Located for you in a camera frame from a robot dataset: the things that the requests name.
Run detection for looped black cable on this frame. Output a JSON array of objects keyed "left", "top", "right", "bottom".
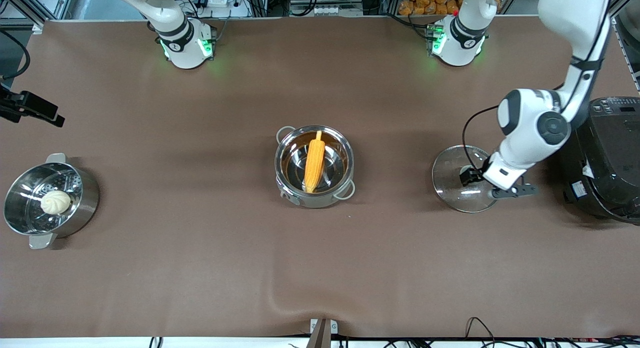
[{"left": 465, "top": 317, "right": 497, "bottom": 340}]

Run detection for black rice cooker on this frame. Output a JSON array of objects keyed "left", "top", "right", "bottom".
[{"left": 559, "top": 96, "right": 640, "bottom": 225}]

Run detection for aluminium frame post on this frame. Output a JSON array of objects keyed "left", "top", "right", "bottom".
[
  {"left": 600, "top": 0, "right": 640, "bottom": 26},
  {"left": 0, "top": 0, "right": 47, "bottom": 34}
]

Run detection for yellow corn cob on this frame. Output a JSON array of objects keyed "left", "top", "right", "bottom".
[{"left": 303, "top": 130, "right": 327, "bottom": 194}]

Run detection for metal table edge bracket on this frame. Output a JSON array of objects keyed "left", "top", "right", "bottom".
[{"left": 309, "top": 318, "right": 339, "bottom": 348}]

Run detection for pile of brown breads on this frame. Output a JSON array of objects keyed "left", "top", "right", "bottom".
[{"left": 397, "top": 0, "right": 463, "bottom": 16}]

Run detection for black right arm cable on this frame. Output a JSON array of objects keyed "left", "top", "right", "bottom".
[{"left": 0, "top": 31, "right": 31, "bottom": 80}]

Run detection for steel steamer pot grey handles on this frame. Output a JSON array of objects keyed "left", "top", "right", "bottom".
[{"left": 3, "top": 153, "right": 101, "bottom": 250}]

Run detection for white steamed bun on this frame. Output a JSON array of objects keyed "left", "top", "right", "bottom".
[{"left": 40, "top": 190, "right": 72, "bottom": 215}]

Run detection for brown table mat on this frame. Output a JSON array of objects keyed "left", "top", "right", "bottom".
[{"left": 0, "top": 16, "right": 640, "bottom": 339}]

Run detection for steel cooking pot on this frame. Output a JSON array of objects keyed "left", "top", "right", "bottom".
[{"left": 274, "top": 125, "right": 356, "bottom": 209}]

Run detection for round glass pot lid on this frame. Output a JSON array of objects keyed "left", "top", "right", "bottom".
[{"left": 432, "top": 145, "right": 502, "bottom": 213}]

